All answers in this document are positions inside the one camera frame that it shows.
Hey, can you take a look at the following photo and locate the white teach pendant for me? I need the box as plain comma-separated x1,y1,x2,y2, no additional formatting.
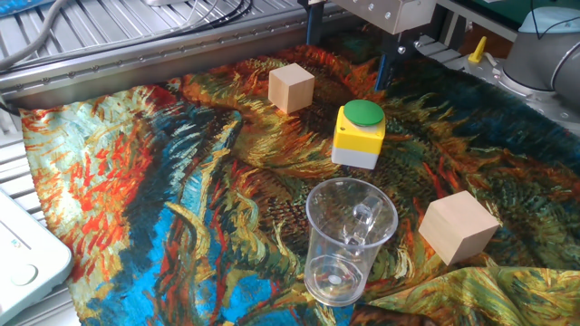
0,187,74,325

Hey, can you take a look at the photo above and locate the light wooden cube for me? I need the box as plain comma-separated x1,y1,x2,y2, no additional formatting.
267,62,316,115
418,190,500,266

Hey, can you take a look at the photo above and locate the blue flat object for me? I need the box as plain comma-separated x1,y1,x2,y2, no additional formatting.
0,0,54,17

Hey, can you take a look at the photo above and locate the colourful painted sunflower cloth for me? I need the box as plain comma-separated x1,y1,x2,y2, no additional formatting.
20,43,580,326

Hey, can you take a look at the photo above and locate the small yellow plastic piece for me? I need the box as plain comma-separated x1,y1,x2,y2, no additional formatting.
467,35,488,64

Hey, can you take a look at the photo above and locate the clear plastic cup with handle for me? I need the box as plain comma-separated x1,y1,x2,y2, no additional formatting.
304,177,400,308

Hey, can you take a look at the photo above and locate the silver Schunk gripper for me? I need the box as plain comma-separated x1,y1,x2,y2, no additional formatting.
305,0,439,92

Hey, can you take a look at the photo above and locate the aluminium frame bar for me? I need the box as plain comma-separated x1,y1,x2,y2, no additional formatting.
434,0,520,43

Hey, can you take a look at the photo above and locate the aluminium table rail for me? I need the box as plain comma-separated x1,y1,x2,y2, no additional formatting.
0,8,354,110

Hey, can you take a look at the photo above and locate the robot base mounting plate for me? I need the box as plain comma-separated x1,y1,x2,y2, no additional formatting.
461,53,580,137

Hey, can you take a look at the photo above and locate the thick grey cable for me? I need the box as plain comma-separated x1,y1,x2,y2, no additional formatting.
0,0,70,72

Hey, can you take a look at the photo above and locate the yellow box green push button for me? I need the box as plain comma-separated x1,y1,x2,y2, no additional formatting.
331,99,387,171

